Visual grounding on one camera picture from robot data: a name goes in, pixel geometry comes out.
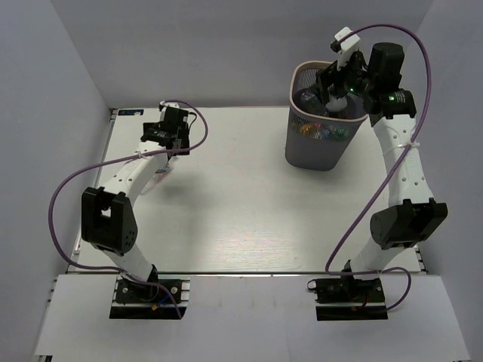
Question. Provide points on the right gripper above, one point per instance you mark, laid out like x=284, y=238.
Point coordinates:
x=326, y=78

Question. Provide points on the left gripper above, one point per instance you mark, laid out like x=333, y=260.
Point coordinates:
x=151, y=125

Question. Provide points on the clear bottle blue label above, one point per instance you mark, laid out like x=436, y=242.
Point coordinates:
x=307, y=101

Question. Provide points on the large labelled clear bottle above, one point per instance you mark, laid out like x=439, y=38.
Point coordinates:
x=157, y=178

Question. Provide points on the clear bottle black label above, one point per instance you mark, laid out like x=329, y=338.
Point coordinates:
x=337, y=105

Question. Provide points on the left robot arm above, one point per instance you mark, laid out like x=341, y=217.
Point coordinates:
x=108, y=220

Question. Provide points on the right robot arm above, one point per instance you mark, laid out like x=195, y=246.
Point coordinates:
x=412, y=214

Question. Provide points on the grey mesh waste bin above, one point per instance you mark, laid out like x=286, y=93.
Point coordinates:
x=315, y=142

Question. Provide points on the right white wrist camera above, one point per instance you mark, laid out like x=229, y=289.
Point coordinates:
x=345, y=44

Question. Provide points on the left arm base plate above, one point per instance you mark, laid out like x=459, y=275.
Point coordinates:
x=133, y=301

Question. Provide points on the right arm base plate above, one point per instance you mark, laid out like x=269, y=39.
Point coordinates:
x=348, y=299

